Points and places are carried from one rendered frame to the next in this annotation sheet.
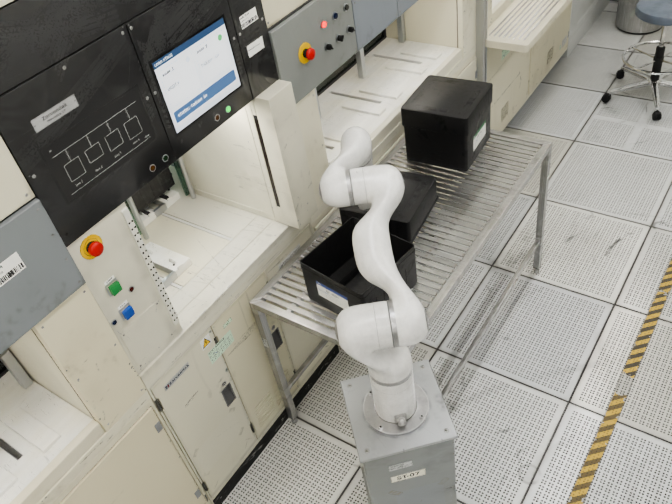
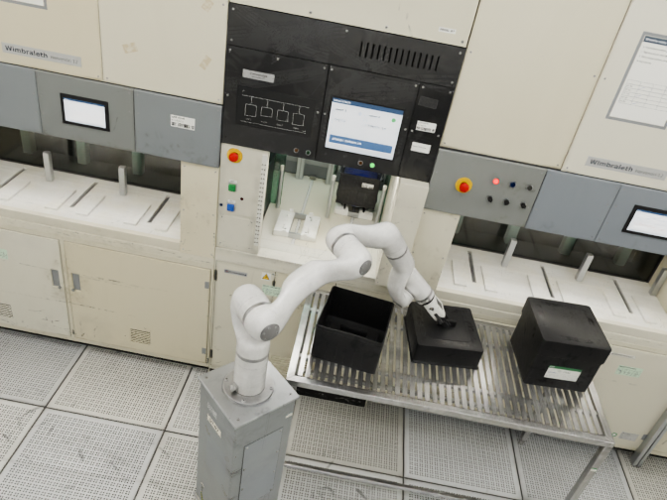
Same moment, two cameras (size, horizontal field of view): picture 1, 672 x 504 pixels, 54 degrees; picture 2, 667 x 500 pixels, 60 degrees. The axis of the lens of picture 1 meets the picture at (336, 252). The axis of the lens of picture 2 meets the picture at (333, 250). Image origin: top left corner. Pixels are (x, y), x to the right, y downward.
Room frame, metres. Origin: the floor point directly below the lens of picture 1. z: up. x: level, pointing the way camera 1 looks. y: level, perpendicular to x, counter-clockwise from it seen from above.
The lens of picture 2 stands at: (0.27, -1.36, 2.43)
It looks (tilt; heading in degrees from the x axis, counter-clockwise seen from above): 34 degrees down; 49
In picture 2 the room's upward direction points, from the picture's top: 11 degrees clockwise
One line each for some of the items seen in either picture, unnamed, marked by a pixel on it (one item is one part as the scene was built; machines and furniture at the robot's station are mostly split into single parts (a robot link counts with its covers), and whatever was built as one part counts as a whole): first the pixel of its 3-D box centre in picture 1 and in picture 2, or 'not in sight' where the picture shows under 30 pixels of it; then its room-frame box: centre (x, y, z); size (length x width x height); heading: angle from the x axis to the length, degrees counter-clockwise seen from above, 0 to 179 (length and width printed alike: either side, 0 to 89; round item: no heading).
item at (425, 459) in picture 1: (405, 473); (241, 448); (1.09, -0.08, 0.38); 0.28 x 0.28 x 0.76; 4
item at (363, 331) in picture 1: (373, 341); (251, 319); (1.10, -0.05, 1.07); 0.19 x 0.12 x 0.24; 86
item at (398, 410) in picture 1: (393, 388); (250, 368); (1.09, -0.08, 0.85); 0.19 x 0.19 x 0.18
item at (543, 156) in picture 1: (419, 284); (424, 415); (1.92, -0.32, 0.38); 1.30 x 0.60 x 0.76; 139
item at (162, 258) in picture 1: (149, 269); (297, 224); (1.75, 0.65, 0.89); 0.22 x 0.21 x 0.04; 49
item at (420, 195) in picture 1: (388, 199); (443, 331); (1.96, -0.24, 0.83); 0.29 x 0.29 x 0.13; 56
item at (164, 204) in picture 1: (142, 202); (354, 204); (2.17, 0.72, 0.89); 0.22 x 0.21 x 0.04; 49
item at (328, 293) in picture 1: (359, 271); (352, 328); (1.59, -0.07, 0.85); 0.28 x 0.28 x 0.17; 41
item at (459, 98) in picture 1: (447, 122); (557, 343); (2.32, -0.56, 0.89); 0.29 x 0.29 x 0.25; 53
